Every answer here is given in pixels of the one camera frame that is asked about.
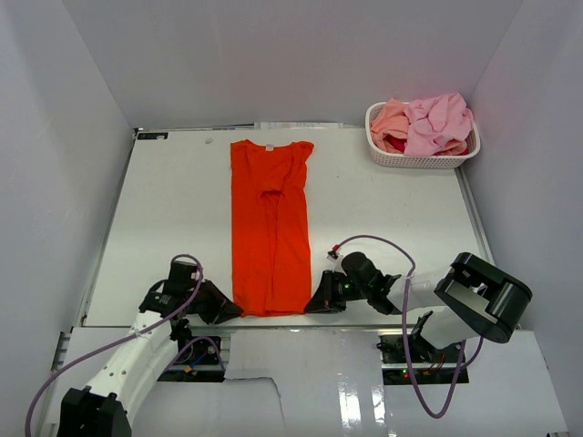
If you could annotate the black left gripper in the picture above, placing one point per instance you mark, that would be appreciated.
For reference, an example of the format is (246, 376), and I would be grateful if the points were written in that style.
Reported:
(221, 308)

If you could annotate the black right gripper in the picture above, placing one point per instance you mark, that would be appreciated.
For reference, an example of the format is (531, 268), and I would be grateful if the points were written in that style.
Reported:
(324, 299)

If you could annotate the orange t shirt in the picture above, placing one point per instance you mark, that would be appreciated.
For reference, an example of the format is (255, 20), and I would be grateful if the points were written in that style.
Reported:
(270, 244)

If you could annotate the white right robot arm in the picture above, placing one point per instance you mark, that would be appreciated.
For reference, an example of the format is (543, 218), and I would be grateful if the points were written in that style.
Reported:
(473, 299)

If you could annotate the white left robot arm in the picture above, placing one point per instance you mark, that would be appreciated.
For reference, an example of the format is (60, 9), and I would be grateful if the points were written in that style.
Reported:
(160, 340)

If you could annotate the magenta t shirt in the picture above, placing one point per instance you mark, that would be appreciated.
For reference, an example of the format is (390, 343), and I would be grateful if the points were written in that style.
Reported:
(394, 145)

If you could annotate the black table label sticker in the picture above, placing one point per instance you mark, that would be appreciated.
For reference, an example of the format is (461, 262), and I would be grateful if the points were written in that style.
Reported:
(152, 136)

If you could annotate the peach t shirt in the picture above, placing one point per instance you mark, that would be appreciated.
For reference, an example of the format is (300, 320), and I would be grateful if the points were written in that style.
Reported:
(391, 121)

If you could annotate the light pink t shirt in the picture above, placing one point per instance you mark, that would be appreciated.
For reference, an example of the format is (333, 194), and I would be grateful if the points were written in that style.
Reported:
(439, 126)

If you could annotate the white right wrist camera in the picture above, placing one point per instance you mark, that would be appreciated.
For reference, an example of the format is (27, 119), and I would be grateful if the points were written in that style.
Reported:
(334, 255)

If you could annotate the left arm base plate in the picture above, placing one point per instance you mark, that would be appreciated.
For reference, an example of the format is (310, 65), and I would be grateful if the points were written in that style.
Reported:
(201, 362)

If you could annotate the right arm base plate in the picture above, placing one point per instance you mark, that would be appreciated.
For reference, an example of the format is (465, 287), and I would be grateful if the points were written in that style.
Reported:
(437, 369)

